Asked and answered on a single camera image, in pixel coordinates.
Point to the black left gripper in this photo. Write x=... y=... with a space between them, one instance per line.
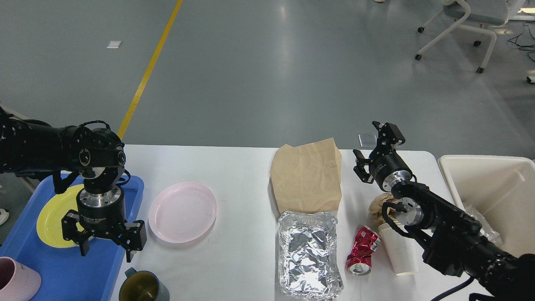
x=101 y=213

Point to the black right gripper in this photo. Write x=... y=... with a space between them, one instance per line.
x=386 y=167

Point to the brown paper bag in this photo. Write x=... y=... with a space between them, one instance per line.
x=307 y=178

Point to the pink plastic plate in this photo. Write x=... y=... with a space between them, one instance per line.
x=182 y=212

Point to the pink mug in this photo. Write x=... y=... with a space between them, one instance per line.
x=17 y=281

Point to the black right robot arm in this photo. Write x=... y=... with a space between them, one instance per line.
x=450 y=238

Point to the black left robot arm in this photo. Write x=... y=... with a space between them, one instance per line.
x=97 y=155

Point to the silver floor socket plate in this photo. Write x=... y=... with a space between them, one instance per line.
x=367 y=140

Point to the crumpled brown paper ball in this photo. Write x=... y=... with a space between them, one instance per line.
x=375 y=207

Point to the yellow plastic plate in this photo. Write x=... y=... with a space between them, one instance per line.
x=48 y=225

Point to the white paper cup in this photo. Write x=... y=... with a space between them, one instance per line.
x=401 y=251

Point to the crushed red soda can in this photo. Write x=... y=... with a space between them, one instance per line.
x=359 y=260

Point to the beige plastic bin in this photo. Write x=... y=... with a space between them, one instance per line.
x=502 y=189

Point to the aluminium foil tray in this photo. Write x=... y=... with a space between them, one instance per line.
x=307 y=263

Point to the clear plastic wrap in bin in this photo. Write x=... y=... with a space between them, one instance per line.
x=486 y=229

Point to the white office chair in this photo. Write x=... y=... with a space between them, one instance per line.
x=483 y=17

